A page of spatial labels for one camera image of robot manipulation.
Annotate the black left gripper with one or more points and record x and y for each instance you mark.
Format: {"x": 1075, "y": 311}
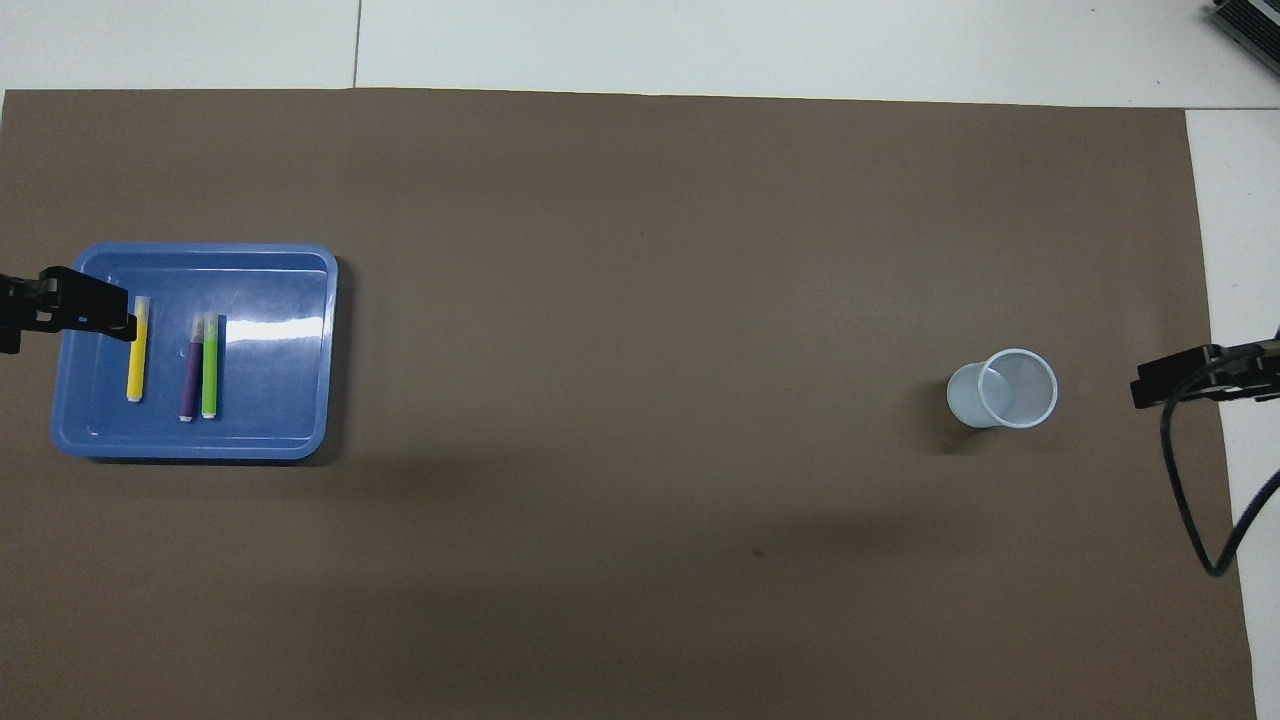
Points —
{"x": 12, "y": 305}

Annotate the yellow pen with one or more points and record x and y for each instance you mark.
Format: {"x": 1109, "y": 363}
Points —
{"x": 139, "y": 360}

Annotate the purple pen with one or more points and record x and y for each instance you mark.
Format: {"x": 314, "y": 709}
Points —
{"x": 190, "y": 385}

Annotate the green pen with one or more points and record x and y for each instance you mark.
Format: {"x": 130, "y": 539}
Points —
{"x": 210, "y": 370}

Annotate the blue plastic tray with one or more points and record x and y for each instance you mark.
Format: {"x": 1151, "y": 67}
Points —
{"x": 270, "y": 400}

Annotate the clear plastic cup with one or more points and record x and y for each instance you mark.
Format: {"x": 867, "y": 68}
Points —
{"x": 965, "y": 395}

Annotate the grey ribbed device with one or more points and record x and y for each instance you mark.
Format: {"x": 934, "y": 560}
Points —
{"x": 1255, "y": 25}

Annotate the brown table mat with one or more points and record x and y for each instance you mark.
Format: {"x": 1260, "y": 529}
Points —
{"x": 640, "y": 300}

